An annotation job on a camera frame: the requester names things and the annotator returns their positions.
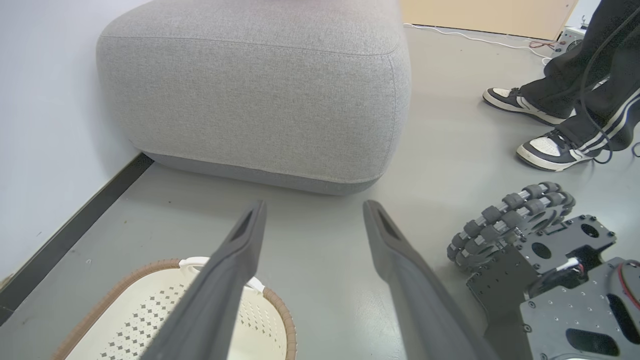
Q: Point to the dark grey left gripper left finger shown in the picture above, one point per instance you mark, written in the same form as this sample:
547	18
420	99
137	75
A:
215	305

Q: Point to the black white-striped trousers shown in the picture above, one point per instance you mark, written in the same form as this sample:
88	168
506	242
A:
600	60

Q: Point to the small grey electronics box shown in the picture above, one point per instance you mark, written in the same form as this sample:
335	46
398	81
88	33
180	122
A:
570	39

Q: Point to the light wooden board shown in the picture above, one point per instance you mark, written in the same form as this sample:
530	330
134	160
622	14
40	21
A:
490	17

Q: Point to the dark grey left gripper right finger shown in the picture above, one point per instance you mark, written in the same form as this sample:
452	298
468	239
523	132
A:
425	305

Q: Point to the grey fabric sofa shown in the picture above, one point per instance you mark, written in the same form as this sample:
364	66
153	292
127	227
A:
260	100

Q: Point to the black omni wheel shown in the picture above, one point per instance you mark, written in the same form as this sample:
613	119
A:
500	222

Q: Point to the black white sneaker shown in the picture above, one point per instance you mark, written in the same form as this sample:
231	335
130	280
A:
547	150
520	104

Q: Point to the cream plastic laundry basket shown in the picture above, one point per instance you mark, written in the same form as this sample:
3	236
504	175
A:
150	320

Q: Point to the black baseboard strip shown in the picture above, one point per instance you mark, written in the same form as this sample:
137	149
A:
75	225

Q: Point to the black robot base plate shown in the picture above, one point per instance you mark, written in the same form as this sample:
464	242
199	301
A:
565	310

